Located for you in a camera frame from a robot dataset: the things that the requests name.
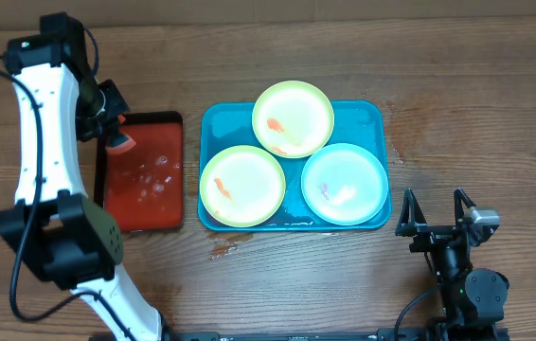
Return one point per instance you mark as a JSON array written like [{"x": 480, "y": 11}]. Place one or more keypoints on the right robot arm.
[{"x": 472, "y": 298}]

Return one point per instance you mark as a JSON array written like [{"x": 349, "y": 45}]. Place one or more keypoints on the blue plastic tray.
[{"x": 357, "y": 122}]

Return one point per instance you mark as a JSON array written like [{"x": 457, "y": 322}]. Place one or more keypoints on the green plate back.
[{"x": 293, "y": 119}]

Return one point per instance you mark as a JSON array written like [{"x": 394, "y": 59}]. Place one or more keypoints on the dark sponge with orange base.
[{"x": 119, "y": 143}]

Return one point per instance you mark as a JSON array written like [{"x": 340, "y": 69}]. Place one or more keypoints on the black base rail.
[{"x": 383, "y": 334}]

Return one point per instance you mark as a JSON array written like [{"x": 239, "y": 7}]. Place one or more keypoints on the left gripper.
[{"x": 119, "y": 107}]

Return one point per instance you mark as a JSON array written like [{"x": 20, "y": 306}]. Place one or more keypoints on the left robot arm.
[{"x": 55, "y": 229}]

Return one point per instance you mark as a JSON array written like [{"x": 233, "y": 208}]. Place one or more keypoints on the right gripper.
[{"x": 414, "y": 226}]

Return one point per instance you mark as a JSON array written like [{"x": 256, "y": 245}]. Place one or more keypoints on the red and black tray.
[{"x": 142, "y": 188}]

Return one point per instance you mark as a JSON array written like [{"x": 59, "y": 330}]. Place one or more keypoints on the light blue plate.
[{"x": 344, "y": 184}]

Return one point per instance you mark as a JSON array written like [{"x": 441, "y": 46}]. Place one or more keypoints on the green plate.
[
  {"x": 293, "y": 119},
  {"x": 242, "y": 186}
]

